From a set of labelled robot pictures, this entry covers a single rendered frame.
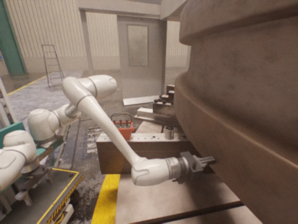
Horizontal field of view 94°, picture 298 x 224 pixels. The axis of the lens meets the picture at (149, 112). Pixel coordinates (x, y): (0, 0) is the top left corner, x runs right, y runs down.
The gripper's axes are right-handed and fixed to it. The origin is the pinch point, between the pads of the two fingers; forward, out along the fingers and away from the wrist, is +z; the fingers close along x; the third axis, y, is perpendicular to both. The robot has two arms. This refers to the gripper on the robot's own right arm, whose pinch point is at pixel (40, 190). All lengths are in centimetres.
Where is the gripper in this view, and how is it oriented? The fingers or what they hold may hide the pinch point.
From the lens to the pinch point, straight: 109.8
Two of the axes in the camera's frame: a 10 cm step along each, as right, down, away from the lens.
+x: -1.6, 3.8, -9.1
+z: 0.0, 9.2, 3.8
